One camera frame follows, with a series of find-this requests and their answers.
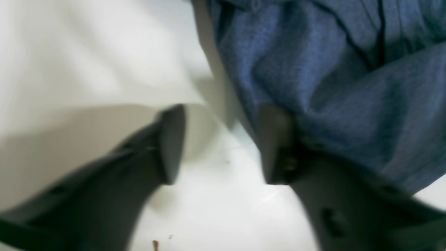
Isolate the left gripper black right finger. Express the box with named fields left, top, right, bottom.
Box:
left=258, top=104, right=446, bottom=251

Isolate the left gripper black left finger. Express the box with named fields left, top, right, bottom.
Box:
left=0, top=104, right=186, bottom=251

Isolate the dark blue printed T-shirt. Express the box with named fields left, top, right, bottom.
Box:
left=192, top=0, right=446, bottom=194

